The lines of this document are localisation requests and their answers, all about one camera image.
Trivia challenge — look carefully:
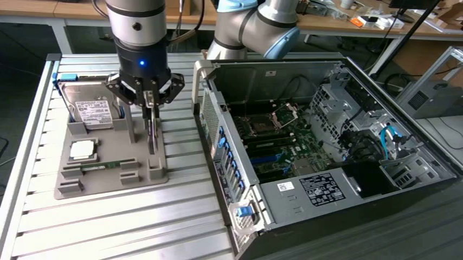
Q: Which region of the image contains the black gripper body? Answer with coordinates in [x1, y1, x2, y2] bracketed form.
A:
[114, 39, 170, 94]

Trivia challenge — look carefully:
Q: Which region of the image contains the beige card retention latch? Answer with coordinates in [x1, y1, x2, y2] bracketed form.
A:
[190, 60, 214, 105]

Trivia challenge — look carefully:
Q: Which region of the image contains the graphics card with fan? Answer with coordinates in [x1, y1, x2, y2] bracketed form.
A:
[142, 90, 161, 157]

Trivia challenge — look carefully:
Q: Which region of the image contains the silver hard disk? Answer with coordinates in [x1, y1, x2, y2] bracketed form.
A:
[57, 76, 122, 130]

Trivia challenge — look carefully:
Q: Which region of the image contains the blue disk caddy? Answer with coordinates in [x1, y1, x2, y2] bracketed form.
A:
[50, 71, 126, 124]

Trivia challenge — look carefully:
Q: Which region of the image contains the open black PC case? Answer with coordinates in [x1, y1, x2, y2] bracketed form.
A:
[190, 55, 459, 260]

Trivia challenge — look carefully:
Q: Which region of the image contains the grey parts rack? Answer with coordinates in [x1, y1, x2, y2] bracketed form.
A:
[53, 91, 169, 200]

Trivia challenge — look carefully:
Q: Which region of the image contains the brown cardboard box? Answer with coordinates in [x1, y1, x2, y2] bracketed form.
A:
[165, 0, 192, 16]

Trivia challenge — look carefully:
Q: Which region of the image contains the silver CPU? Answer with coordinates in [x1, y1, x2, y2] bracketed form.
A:
[68, 140, 98, 161]

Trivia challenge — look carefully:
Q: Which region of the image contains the CPU socket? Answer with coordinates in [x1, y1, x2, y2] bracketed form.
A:
[249, 119, 272, 134]

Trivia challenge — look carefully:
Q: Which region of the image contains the green RAM stick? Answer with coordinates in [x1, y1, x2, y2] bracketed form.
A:
[80, 160, 124, 171]

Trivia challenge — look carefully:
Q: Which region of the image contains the metal socket cover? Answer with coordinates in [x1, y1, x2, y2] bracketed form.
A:
[269, 102, 301, 128]

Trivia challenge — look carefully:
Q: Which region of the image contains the black expansion slot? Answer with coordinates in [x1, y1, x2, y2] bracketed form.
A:
[244, 136, 296, 151]

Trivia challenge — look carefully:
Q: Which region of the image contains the wooden desk with white legs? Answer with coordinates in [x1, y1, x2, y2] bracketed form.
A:
[0, 0, 217, 55]

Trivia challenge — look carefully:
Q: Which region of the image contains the blue expansion slot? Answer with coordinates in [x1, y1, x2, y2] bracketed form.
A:
[250, 152, 288, 165]

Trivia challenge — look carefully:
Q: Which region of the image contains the silver disk bay cage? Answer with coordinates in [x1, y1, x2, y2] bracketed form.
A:
[311, 82, 363, 141]

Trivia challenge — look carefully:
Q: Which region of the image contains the green motherboard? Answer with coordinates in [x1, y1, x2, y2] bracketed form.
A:
[230, 113, 336, 182]

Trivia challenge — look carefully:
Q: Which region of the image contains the grey metal device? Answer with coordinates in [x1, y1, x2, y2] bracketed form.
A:
[299, 0, 331, 16]

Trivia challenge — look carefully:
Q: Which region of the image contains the grey power supply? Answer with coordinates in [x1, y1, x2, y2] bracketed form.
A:
[259, 167, 363, 225]

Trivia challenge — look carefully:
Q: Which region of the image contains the orange and black box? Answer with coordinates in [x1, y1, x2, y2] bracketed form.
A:
[349, 15, 379, 29]

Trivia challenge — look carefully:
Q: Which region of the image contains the white box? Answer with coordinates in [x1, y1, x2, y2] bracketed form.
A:
[375, 16, 405, 30]

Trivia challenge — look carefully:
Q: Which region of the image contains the black monitor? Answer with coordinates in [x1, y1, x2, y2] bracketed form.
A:
[388, 0, 440, 24]

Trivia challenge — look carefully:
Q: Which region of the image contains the black tripod pole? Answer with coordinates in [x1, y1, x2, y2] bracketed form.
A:
[367, 0, 444, 81]

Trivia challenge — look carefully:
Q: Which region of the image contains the grey computer tower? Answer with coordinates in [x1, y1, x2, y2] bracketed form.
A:
[396, 80, 463, 120]

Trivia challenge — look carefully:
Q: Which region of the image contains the wooden desk with clutter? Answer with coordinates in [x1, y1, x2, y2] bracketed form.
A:
[297, 0, 463, 79]

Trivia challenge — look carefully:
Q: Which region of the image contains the folded brown cardboard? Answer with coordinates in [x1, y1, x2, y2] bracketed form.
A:
[435, 2, 463, 30]

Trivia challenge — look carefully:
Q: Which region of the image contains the black camera cable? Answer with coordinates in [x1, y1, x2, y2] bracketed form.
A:
[166, 0, 204, 43]

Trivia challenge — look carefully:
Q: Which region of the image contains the blue disk wire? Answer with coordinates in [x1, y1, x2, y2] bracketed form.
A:
[379, 123, 403, 160]

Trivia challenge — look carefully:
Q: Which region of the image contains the aluminium frame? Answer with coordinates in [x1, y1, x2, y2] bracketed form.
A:
[397, 45, 463, 95]

